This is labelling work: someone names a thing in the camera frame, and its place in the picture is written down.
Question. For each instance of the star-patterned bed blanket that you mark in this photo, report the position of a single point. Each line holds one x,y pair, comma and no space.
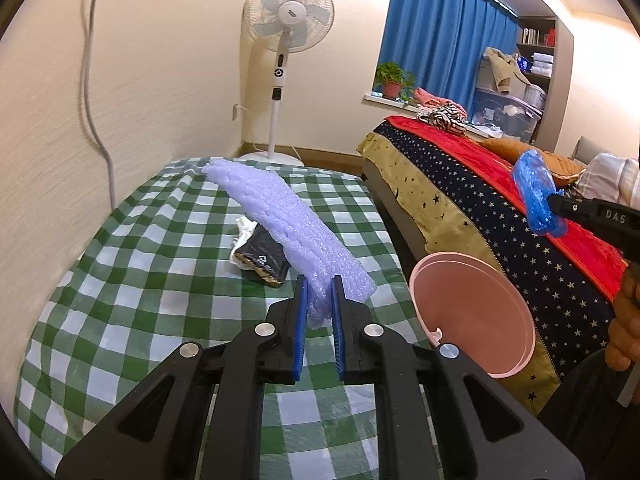
475,200

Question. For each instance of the black white striped cloth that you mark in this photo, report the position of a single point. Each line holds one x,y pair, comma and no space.
447,117

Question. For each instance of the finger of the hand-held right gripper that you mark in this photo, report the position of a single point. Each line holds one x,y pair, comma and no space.
575,207

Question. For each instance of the blue curtain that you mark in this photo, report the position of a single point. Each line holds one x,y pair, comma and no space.
440,35

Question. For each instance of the green white checked tablecloth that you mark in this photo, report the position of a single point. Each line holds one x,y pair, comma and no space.
150,260

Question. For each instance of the blue plastic shoe cover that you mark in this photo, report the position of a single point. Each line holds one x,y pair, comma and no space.
532,185

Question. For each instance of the grey plaid pillow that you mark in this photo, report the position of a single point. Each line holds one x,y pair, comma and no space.
610,175

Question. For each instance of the wooden bookshelf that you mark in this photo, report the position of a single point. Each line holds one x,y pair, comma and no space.
552,85

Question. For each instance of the white wall outlet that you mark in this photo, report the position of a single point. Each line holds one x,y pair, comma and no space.
239,111

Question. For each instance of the black snack packet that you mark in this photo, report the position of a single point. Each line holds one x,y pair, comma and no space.
262,255

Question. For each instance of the beige coat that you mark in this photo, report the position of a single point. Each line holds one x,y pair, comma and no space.
502,70

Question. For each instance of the pink cloth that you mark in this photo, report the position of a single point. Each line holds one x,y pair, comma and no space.
427,97

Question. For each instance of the white window sill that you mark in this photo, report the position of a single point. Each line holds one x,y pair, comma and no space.
372,99

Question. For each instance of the person's dark clothing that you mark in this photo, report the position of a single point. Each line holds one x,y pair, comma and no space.
575,410

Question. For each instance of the pale purple foam sheet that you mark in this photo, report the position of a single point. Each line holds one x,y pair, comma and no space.
290,220

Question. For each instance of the row of books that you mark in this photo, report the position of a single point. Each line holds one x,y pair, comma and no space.
535,37

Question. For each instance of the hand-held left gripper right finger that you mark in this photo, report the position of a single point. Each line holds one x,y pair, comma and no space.
337,335

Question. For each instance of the white standing fan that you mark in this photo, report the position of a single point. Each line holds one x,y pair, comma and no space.
290,10

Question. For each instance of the person's right hand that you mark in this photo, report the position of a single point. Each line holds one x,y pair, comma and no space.
625,330

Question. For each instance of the potted green plant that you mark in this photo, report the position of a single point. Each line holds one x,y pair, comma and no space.
392,77

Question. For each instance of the orange pillow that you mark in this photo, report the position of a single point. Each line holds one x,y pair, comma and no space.
500,147

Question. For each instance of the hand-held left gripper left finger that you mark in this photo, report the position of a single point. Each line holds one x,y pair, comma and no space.
300,330

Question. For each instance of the clear plastic storage box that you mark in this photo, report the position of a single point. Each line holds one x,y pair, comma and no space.
520,120
534,92

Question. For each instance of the pink plastic bin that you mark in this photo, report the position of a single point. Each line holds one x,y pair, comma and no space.
470,310

